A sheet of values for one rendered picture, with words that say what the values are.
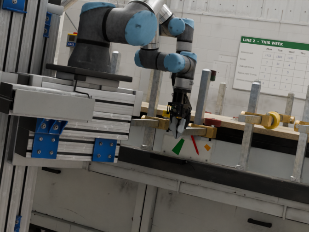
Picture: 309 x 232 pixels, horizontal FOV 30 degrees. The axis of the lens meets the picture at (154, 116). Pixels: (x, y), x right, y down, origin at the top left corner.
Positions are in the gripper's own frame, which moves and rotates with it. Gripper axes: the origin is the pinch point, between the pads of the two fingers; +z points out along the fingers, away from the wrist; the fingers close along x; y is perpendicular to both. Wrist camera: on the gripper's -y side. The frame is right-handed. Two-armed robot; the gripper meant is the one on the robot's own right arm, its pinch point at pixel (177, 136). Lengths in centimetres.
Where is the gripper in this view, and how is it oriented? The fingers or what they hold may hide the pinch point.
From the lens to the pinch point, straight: 244.8
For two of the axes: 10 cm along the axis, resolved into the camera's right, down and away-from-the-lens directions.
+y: -4.2, -0.2, -9.1
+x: 8.9, 1.7, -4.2
